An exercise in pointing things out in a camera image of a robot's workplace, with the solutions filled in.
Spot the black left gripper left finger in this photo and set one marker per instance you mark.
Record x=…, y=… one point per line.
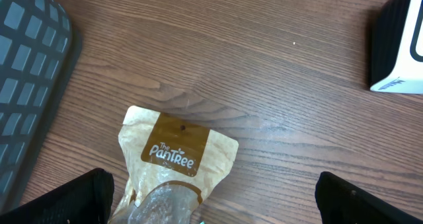
x=85, y=199

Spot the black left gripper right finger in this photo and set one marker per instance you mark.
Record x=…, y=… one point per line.
x=341, y=202

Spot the brown white snack packet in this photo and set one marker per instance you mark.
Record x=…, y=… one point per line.
x=173, y=166

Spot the white barcode scanner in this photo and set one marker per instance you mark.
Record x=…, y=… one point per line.
x=396, y=50

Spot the grey plastic basket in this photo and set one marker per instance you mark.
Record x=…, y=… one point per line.
x=39, y=50

